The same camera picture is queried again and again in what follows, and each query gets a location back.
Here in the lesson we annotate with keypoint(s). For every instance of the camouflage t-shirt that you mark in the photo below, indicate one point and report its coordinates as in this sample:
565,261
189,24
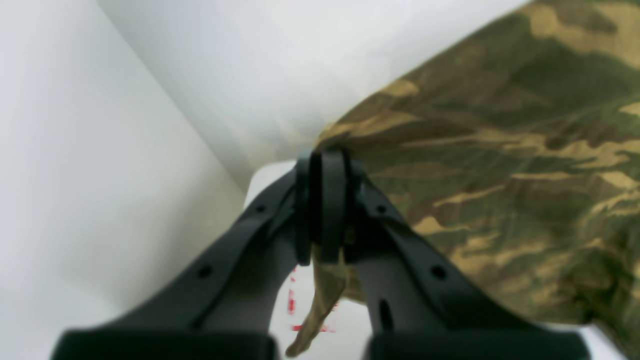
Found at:
516,153

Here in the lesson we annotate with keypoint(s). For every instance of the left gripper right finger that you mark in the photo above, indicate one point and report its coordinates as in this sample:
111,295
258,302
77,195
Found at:
421,306

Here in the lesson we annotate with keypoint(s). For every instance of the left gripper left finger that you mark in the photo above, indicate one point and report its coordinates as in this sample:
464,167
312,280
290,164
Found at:
220,307

